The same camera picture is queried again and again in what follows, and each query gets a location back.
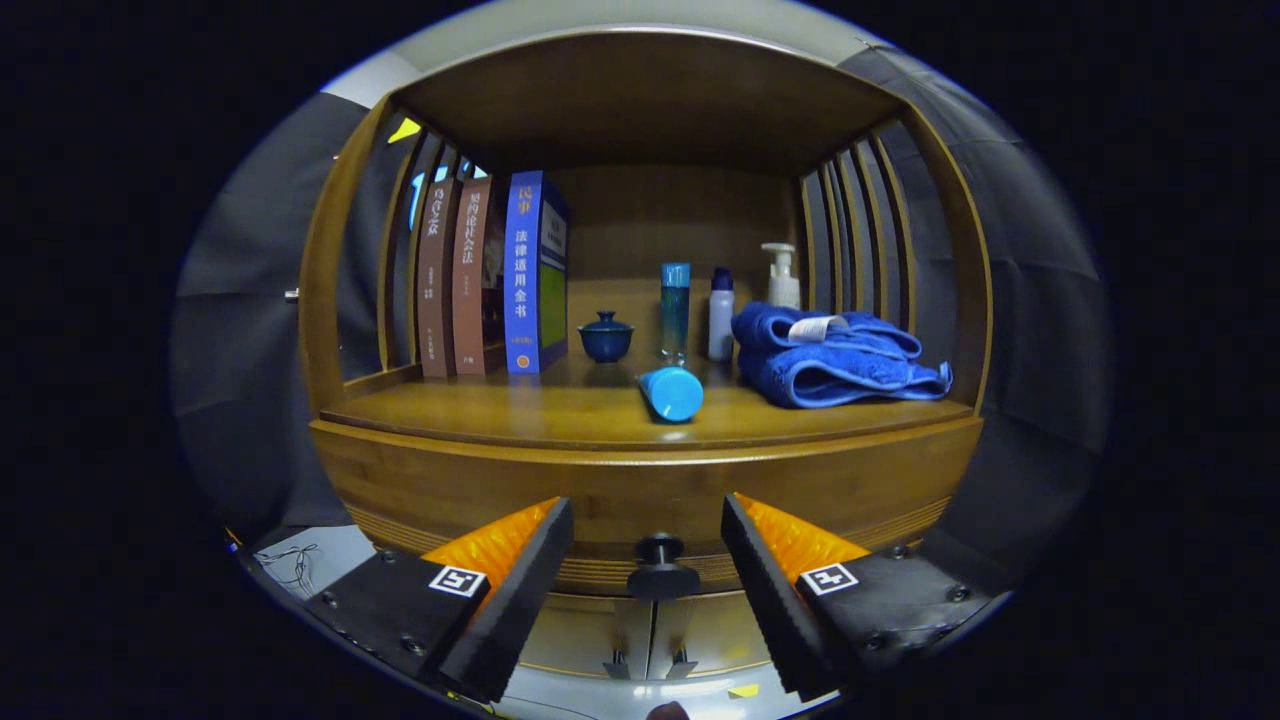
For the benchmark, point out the yellow tape piece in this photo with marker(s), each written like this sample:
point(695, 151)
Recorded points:
point(743, 690)

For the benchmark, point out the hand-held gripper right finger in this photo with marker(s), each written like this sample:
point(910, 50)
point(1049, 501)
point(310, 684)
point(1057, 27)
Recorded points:
point(785, 610)

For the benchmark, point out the wooden cabinet door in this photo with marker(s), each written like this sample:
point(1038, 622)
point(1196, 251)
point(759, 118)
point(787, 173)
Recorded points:
point(720, 630)
point(580, 630)

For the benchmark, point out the blue cosmetic tube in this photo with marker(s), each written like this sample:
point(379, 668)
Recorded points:
point(672, 392)

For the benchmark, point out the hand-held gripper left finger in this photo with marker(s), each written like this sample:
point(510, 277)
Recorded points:
point(515, 610)

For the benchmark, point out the blue folded towel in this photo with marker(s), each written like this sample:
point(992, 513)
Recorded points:
point(840, 370)

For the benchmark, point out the blue book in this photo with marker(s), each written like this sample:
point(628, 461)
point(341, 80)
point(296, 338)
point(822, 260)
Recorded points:
point(522, 270)

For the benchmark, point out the blue glass bottle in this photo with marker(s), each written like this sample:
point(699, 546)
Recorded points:
point(675, 310)

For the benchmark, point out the wooden countertop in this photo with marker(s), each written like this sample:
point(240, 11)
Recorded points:
point(520, 410)

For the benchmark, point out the white bottle blue cap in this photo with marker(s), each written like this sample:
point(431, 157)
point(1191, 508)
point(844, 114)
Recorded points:
point(721, 320)

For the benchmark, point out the blue lidded teacup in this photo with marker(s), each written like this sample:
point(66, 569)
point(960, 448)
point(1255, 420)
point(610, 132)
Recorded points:
point(606, 342)

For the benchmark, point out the brown book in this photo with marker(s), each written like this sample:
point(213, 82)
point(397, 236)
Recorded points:
point(437, 280)
point(470, 275)

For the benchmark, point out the white pump bottle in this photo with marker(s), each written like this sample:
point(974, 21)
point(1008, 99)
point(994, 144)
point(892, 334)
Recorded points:
point(783, 285)

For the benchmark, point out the wooden drawer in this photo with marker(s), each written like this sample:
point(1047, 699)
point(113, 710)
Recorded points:
point(640, 490)

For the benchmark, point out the wooden cabinet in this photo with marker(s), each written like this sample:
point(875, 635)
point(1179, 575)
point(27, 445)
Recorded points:
point(640, 100)

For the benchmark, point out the black drawer knob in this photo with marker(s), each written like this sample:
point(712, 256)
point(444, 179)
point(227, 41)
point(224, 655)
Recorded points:
point(660, 572)

